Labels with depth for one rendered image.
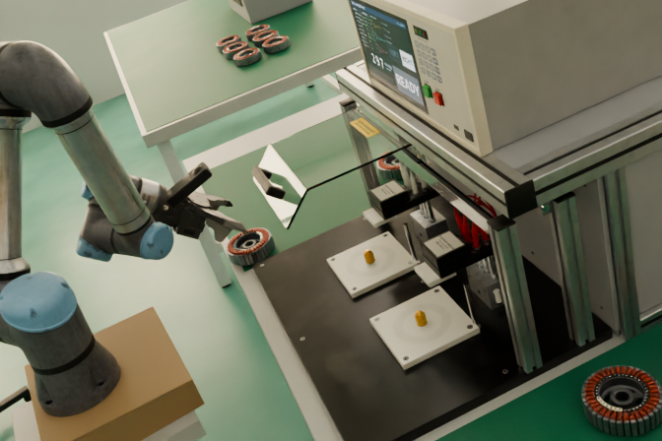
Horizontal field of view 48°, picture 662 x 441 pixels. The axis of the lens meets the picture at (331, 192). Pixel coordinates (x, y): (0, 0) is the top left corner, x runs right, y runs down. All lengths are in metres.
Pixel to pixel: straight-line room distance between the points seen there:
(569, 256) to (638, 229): 0.12
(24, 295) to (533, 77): 0.90
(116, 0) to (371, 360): 4.74
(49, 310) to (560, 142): 0.86
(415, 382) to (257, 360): 1.45
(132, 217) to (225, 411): 1.20
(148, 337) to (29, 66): 0.57
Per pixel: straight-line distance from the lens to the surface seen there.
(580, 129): 1.17
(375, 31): 1.36
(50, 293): 1.37
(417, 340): 1.34
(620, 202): 1.18
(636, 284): 1.30
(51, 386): 1.44
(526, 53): 1.13
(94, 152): 1.41
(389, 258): 1.55
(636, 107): 1.21
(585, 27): 1.18
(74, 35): 5.85
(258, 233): 1.78
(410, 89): 1.30
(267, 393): 2.55
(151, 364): 1.48
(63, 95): 1.35
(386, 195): 1.49
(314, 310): 1.50
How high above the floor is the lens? 1.67
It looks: 29 degrees down
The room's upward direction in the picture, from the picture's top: 18 degrees counter-clockwise
